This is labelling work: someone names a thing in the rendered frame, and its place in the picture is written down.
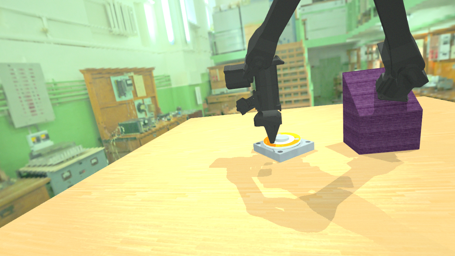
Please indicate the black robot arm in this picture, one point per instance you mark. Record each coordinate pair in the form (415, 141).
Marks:
(403, 62)

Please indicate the orange and yellow round plate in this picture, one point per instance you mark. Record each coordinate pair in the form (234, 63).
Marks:
(294, 140)

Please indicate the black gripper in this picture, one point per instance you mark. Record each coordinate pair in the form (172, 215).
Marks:
(269, 116)

